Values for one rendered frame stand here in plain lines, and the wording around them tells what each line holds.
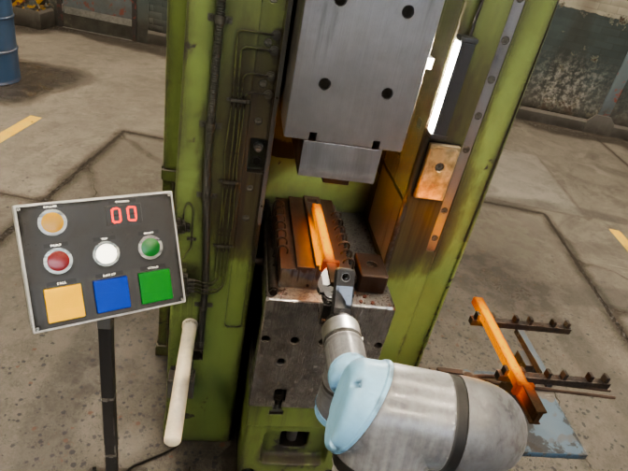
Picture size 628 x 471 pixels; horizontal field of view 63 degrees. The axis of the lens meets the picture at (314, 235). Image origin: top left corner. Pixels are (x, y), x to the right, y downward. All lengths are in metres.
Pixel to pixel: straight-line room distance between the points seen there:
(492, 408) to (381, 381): 0.13
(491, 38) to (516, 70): 0.12
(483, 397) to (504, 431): 0.04
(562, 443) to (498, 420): 1.09
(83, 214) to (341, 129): 0.62
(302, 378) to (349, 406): 1.06
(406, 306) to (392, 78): 0.84
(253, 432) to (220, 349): 0.30
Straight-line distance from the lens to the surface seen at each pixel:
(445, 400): 0.64
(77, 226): 1.26
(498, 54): 1.47
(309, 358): 1.60
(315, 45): 1.20
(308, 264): 1.46
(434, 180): 1.52
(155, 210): 1.29
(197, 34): 1.34
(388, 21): 1.21
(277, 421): 1.81
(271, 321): 1.49
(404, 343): 1.92
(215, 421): 2.13
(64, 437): 2.29
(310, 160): 1.28
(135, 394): 2.39
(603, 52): 8.00
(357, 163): 1.30
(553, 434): 1.75
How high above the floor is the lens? 1.81
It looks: 31 degrees down
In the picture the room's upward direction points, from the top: 12 degrees clockwise
